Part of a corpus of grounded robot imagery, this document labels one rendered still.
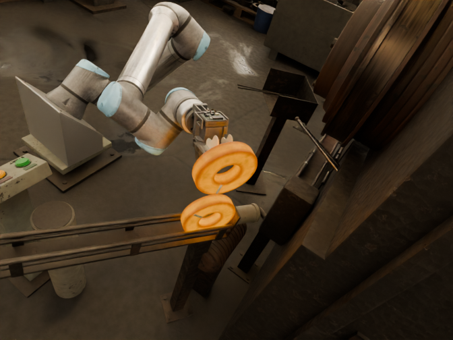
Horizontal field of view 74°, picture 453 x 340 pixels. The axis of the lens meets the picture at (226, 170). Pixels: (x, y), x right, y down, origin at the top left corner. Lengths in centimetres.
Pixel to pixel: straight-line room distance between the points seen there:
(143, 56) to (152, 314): 103
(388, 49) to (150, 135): 63
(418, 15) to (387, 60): 10
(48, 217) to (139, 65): 54
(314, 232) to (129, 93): 60
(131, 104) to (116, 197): 94
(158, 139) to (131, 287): 80
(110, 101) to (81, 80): 82
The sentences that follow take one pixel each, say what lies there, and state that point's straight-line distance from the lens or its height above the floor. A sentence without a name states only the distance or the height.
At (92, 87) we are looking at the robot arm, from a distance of 168.
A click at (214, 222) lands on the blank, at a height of 68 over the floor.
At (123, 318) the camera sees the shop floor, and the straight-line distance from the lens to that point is 145.
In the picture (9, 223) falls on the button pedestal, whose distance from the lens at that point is 120.
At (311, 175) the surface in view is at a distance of 119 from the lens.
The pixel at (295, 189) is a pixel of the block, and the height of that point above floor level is 80.
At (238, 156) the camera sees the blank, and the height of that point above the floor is 96.
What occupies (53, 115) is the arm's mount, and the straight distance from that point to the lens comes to 158.
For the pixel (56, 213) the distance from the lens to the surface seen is 107.
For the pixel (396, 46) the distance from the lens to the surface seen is 74.
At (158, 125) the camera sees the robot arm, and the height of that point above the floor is 82.
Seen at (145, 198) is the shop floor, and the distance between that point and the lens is 175.
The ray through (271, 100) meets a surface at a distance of 165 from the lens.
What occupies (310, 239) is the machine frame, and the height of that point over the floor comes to 87.
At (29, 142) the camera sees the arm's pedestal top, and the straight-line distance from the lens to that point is 191.
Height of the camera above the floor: 138
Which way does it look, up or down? 44 degrees down
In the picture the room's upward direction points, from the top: 21 degrees clockwise
